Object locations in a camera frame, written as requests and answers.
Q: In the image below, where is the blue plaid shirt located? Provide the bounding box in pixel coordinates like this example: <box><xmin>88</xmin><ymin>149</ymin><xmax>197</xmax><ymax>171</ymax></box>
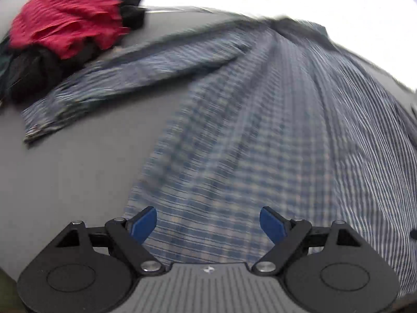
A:
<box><xmin>22</xmin><ymin>16</ymin><xmax>417</xmax><ymax>297</ymax></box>

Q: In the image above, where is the dark teal garment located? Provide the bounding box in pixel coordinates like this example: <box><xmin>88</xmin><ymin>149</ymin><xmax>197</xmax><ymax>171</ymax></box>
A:
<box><xmin>0</xmin><ymin>36</ymin><xmax>14</xmax><ymax>103</ymax></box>

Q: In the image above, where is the red plaid garment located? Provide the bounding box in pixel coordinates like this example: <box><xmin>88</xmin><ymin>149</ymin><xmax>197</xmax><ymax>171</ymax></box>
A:
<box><xmin>8</xmin><ymin>0</ymin><xmax>131</xmax><ymax>60</ymax></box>

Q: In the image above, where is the black garment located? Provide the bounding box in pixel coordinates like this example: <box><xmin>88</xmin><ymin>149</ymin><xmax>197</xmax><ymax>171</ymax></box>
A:
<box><xmin>6</xmin><ymin>37</ymin><xmax>100</xmax><ymax>103</ymax></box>
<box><xmin>106</xmin><ymin>0</ymin><xmax>146</xmax><ymax>31</ymax></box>

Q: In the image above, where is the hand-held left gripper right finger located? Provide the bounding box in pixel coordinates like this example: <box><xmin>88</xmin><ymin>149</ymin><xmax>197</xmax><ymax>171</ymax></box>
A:
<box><xmin>253</xmin><ymin>206</ymin><xmax>363</xmax><ymax>274</ymax></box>

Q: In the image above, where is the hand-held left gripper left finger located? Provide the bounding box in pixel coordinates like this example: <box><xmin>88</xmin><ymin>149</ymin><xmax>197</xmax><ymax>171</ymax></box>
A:
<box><xmin>54</xmin><ymin>206</ymin><xmax>165</xmax><ymax>274</ymax></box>

